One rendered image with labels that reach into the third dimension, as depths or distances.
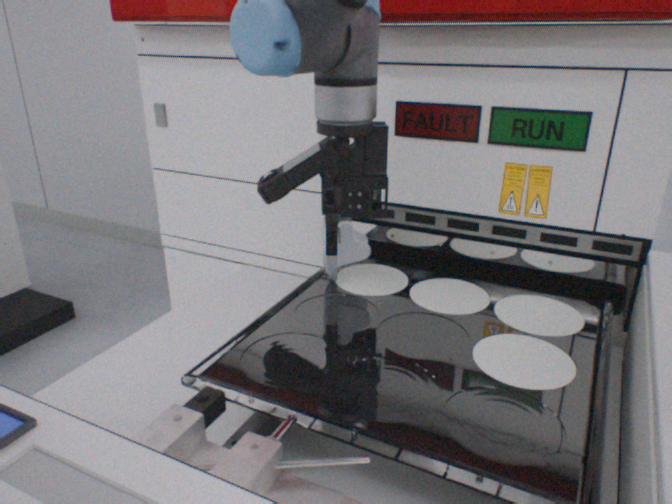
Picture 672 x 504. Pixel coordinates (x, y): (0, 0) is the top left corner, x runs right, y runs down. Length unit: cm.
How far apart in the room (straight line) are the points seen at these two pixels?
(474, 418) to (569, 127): 39
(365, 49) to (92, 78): 289
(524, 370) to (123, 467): 38
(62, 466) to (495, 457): 32
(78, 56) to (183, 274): 251
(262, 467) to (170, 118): 70
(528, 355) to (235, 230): 57
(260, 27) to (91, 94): 297
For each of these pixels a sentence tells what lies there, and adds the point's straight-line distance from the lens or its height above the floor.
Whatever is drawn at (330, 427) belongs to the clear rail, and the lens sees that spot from 49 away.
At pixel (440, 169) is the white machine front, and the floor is 103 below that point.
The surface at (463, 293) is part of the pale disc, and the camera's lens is 72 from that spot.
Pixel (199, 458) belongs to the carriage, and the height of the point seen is 88.
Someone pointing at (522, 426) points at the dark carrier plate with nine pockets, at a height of 90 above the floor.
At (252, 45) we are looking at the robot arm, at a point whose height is 120.
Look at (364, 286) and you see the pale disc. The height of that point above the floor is 90.
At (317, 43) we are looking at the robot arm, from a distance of 55.
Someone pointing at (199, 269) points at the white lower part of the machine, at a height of 79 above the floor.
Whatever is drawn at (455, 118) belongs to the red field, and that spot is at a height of 111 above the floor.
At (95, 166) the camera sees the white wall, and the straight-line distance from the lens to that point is 360.
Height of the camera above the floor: 122
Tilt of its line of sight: 22 degrees down
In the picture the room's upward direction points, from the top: straight up
